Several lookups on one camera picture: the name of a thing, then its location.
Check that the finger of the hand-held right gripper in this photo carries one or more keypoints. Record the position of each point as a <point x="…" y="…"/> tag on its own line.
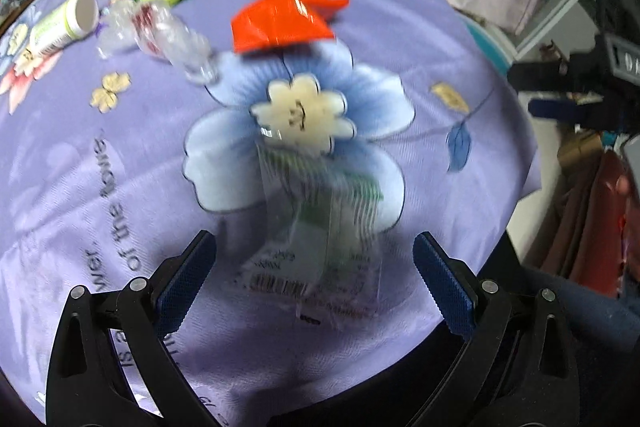
<point x="555" y="109"/>
<point x="545" y="77"/>

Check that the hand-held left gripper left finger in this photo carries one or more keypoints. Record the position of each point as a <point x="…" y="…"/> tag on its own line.
<point x="182" y="287"/>

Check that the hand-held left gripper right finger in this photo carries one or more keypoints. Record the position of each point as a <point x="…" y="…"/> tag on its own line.
<point x="445" y="287"/>

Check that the teal trash bin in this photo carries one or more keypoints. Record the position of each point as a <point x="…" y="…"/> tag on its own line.
<point x="492" y="52"/>

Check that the clear green-print plastic packaging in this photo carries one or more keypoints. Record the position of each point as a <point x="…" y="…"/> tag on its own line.
<point x="310" y="227"/>

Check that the clear plastic wrapper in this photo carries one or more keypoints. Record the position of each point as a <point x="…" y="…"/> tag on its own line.
<point x="170" y="39"/>

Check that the orange foil wrapper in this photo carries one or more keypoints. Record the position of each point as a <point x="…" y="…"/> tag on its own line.
<point x="280" y="24"/>

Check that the white supplement bottle green label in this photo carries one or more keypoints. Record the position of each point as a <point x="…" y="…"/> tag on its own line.
<point x="55" y="29"/>

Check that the purple floral tablecloth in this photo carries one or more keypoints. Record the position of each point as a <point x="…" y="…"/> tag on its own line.
<point x="125" y="182"/>

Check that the person's blue jeans leg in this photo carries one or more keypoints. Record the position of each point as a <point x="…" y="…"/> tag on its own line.
<point x="575" y="307"/>

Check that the person's black clothing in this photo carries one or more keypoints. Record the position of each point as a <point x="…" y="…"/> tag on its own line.
<point x="350" y="407"/>

